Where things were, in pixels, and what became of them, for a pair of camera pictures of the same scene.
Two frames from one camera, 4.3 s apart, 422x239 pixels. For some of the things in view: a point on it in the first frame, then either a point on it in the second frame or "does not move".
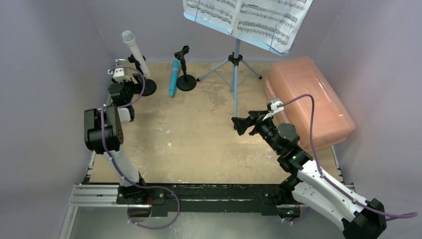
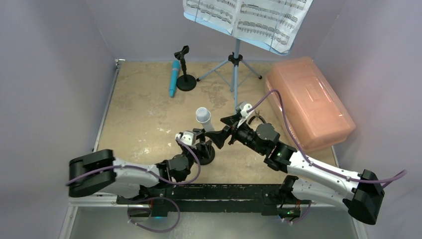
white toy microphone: [129, 38] -> [203, 115]
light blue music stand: [236, 58] does not move
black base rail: [202, 197] does not move
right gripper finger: [241, 124] -> [220, 137]
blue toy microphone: [174, 73] does not move
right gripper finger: [258, 113] -> [230, 120]
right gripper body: [254, 122] -> [233, 132]
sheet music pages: [273, 25] does not move
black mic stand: [185, 82] does not move
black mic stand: [150, 86] -> [205, 151]
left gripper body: [130, 87] -> [200, 154]
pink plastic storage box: [333, 121] does not move
